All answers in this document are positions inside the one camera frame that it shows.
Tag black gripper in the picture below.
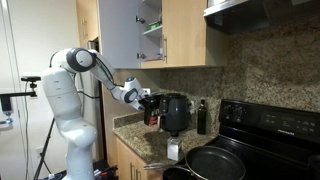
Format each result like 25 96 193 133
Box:
137 93 165 112

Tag dark grey airfryer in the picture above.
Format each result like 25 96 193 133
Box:
158 92 193 138

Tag red cup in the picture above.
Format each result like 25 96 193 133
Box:
143 106 161 127

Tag dark glass bottle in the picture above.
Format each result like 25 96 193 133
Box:
196 98 208 136

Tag stainless steel fridge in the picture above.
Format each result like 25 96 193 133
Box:
79 39 105 162

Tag light wood lower cabinet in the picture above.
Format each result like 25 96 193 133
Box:
114 136 165 180

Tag light wood cabinet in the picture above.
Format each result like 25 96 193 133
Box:
114 136 165 180
137 0 230 70

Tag light wood upper cabinet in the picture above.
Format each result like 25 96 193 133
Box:
137 0 230 70

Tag small black frying pan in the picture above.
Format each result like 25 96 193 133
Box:
162 166 201 180

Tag green box in cabinet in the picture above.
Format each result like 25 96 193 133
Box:
147 20 163 30

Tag open cabinet door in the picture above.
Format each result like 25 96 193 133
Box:
97 0 142 70

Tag large black frying pan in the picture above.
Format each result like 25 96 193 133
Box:
143 145 247 180

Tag black electric stove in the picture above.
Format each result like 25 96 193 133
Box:
179 98 320 180

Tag black tripod stand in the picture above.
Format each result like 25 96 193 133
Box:
32 117 56 180

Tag steel range hood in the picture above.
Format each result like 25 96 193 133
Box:
203 0 320 36

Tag metal cabinet door handle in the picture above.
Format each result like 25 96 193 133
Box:
162 35 169 63

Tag black camera on stand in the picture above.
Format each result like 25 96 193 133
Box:
20 75 42 84

